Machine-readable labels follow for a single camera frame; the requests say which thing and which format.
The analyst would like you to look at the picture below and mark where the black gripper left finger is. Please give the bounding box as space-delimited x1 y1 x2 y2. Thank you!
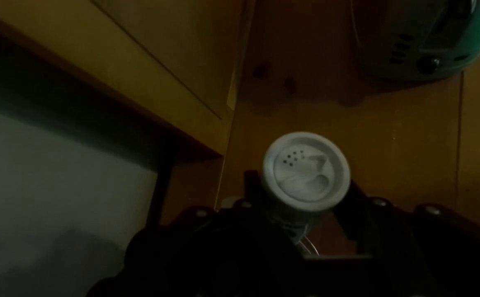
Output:
133 168 308 259

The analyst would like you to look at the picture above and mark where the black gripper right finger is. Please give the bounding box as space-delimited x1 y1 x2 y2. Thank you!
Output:
333 183 471 259

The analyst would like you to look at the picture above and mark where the white spice bottle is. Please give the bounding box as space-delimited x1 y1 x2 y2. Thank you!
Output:
260 131 352 244

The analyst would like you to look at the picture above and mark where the stainless steel toaster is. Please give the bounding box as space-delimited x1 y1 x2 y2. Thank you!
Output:
352 0 480 86

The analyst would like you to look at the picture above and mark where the plywood back board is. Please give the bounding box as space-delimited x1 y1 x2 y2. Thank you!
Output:
0 0 258 162

